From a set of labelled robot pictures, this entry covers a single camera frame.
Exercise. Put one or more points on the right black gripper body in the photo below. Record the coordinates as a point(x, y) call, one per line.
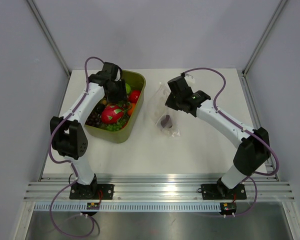
point(173, 102)

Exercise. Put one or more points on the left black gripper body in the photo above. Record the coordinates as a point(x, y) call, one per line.
point(118, 93)

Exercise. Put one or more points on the red apple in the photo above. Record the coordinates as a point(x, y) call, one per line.
point(134, 96)

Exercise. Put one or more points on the clear zip top bag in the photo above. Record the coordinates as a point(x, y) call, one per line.
point(156, 109)

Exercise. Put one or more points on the red grape bunch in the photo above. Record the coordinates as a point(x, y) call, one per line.
point(166, 122)

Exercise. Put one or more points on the olive green plastic bin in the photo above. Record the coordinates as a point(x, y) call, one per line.
point(137, 82)

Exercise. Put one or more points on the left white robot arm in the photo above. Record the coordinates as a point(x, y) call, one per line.
point(68, 142)

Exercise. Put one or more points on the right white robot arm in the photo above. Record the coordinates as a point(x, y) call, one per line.
point(251, 144)

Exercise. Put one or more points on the tan longan bunch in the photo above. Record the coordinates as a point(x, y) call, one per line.
point(105, 102)

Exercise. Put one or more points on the pink dragon fruit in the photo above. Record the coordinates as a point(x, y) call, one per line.
point(112, 114)

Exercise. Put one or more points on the orange fruit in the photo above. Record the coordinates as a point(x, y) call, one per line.
point(131, 109)

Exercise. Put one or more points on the dark purple grape bunch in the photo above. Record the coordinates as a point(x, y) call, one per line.
point(94, 119)

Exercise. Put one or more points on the green grape bunch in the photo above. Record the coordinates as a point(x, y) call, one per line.
point(114, 127)

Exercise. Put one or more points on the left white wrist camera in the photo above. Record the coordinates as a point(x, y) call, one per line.
point(119, 75)

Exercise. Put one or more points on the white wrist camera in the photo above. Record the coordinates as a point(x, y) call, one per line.
point(119, 75)
point(189, 78)

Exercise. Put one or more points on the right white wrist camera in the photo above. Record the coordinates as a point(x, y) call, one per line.
point(189, 78)

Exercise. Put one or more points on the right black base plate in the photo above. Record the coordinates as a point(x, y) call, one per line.
point(210, 191)

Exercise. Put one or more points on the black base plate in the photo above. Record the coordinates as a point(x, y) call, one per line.
point(92, 192)
point(210, 191)

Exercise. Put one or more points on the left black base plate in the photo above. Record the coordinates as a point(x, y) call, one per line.
point(92, 192)

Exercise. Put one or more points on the left aluminium frame post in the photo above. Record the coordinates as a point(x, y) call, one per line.
point(48, 36)

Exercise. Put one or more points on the aluminium frame post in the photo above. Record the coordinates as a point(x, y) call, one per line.
point(48, 36)
point(265, 35)

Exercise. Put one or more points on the aluminium mounting rail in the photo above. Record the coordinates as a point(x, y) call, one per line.
point(159, 188)

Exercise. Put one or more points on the white slotted cable duct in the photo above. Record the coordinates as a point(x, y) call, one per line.
point(127, 207)

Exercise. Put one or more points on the right aluminium frame post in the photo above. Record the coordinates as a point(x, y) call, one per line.
point(265, 35)

